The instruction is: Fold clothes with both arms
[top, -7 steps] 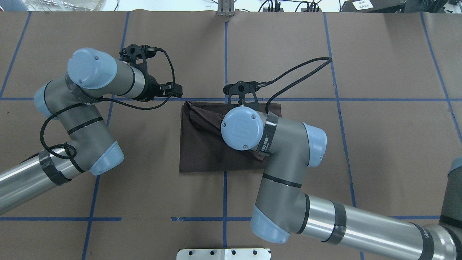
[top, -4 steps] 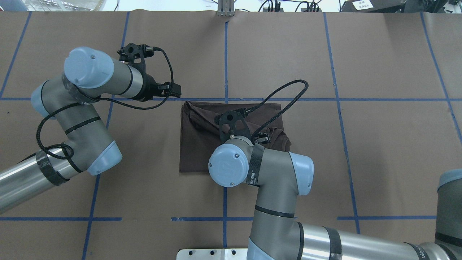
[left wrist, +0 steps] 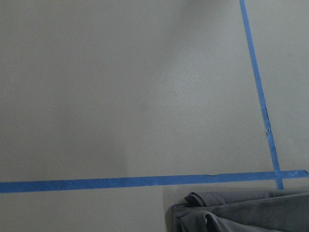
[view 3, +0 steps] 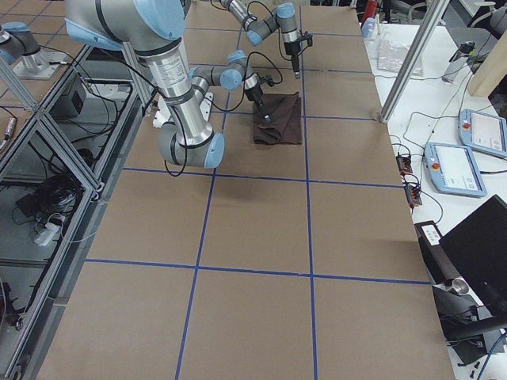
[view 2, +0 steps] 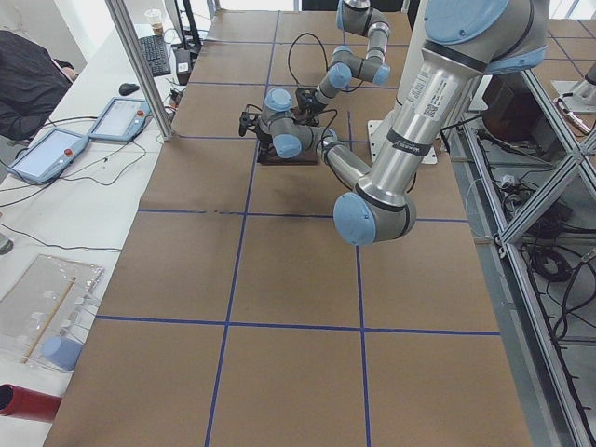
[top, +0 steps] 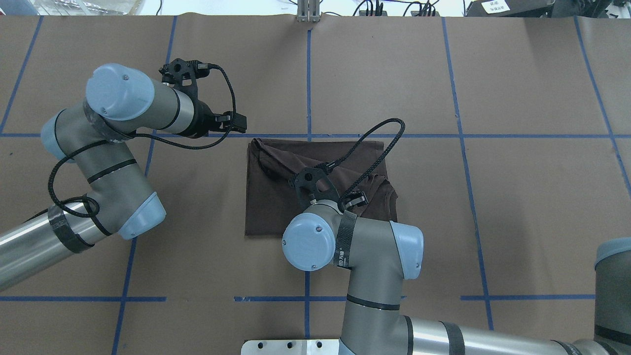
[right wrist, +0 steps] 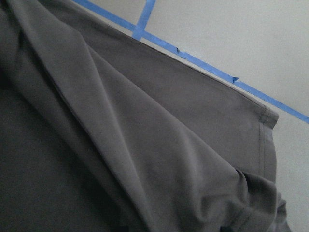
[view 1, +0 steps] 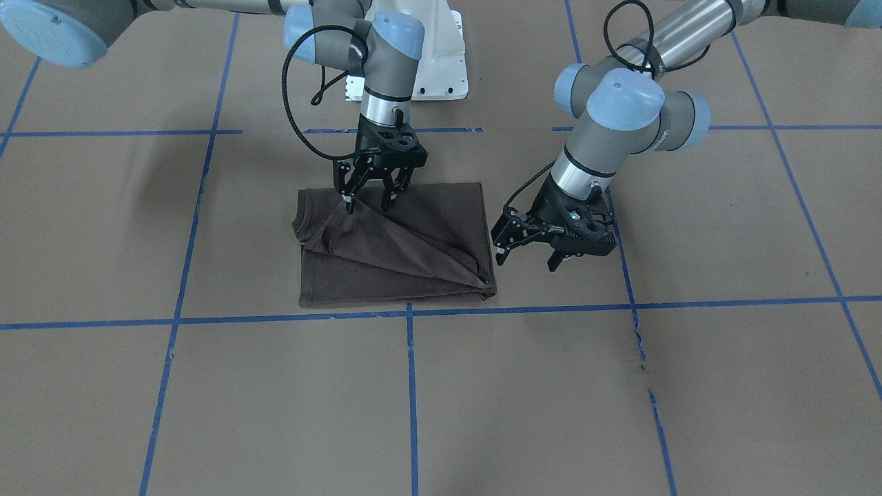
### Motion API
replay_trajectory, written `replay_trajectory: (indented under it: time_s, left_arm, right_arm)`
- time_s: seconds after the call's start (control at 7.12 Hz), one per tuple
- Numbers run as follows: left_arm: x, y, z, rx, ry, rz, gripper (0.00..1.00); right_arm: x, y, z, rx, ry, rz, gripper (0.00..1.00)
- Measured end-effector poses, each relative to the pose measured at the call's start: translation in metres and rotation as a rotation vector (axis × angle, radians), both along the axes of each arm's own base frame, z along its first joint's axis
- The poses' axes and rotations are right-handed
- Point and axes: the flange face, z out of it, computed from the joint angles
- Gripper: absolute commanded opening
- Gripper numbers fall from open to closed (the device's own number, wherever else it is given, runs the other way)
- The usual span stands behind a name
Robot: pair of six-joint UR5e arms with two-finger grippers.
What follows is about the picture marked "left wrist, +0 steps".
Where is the dark brown t-shirt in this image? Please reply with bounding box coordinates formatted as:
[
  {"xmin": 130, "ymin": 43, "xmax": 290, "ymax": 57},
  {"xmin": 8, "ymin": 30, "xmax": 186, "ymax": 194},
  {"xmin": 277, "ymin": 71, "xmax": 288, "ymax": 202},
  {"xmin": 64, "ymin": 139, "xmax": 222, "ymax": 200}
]
[{"xmin": 171, "ymin": 190, "xmax": 309, "ymax": 232}]

